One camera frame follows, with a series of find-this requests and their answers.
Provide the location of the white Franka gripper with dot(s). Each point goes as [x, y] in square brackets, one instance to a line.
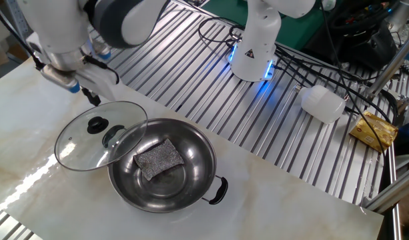
[100, 83]

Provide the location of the glass lid with black knob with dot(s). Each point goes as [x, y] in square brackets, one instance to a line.
[77, 153]

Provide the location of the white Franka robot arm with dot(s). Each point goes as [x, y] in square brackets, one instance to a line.
[257, 40]

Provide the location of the grey metallic scouring sponge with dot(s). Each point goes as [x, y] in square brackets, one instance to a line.
[157, 160]

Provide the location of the perforated metal bar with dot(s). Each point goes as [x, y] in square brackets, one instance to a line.
[14, 15]

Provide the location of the marble pattern mat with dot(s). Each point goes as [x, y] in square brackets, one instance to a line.
[274, 216]

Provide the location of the large white LED bulb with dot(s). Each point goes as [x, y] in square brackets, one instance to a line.
[324, 105]

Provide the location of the small white round object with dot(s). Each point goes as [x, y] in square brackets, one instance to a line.
[328, 4]

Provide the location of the golden foil packet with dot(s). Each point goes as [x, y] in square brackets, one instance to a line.
[374, 131]

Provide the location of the black racing wheel controller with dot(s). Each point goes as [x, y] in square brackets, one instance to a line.
[374, 50]

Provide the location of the silver wrist camera blue cap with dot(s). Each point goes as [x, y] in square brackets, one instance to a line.
[62, 81]

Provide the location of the slanted aluminium frame bar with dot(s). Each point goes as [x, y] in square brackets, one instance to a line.
[391, 66]

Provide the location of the aluminium frame rail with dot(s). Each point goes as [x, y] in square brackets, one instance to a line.
[391, 193]

